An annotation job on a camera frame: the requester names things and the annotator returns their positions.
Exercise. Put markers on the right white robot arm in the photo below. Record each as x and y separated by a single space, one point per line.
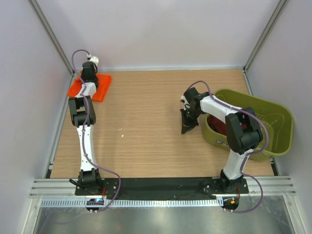
241 145

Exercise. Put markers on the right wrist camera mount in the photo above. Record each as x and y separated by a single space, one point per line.
183 99

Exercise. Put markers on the left aluminium corner post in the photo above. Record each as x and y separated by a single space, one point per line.
50 33

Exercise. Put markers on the maroon t shirt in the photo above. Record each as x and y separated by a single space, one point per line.
218 125

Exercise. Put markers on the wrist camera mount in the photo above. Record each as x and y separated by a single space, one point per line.
93 59
183 99

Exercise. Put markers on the right aluminium corner post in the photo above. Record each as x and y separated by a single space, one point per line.
281 4

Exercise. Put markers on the aluminium corner post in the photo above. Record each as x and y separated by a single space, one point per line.
50 33
281 4

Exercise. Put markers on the slotted cable duct rail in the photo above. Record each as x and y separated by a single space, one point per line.
97 203

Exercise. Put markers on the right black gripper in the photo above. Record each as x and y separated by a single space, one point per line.
189 116

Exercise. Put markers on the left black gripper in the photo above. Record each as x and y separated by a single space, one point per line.
88 67

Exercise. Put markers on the olive green plastic basket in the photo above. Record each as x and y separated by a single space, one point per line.
277 119

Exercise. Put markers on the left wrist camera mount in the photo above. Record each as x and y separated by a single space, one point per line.
93 59

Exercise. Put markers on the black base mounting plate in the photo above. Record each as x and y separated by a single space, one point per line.
172 188

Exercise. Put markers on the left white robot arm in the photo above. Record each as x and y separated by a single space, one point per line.
83 117

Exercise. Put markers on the aluminium frame rail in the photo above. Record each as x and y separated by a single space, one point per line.
262 185

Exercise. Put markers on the orange t shirt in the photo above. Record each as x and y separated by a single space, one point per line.
103 87

